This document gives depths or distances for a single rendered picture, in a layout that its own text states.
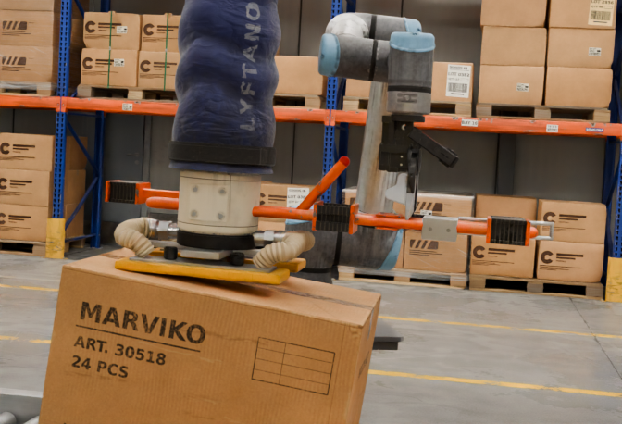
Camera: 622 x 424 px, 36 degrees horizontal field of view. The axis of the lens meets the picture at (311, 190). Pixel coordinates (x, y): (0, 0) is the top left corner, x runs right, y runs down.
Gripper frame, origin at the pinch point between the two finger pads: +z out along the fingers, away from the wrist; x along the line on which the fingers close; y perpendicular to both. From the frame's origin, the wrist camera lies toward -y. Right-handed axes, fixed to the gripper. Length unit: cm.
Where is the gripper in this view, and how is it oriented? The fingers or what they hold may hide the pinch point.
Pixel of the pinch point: (412, 213)
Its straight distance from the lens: 198.7
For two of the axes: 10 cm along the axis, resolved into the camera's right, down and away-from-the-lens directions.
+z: -0.6, 10.0, 0.5
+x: -1.8, 0.4, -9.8
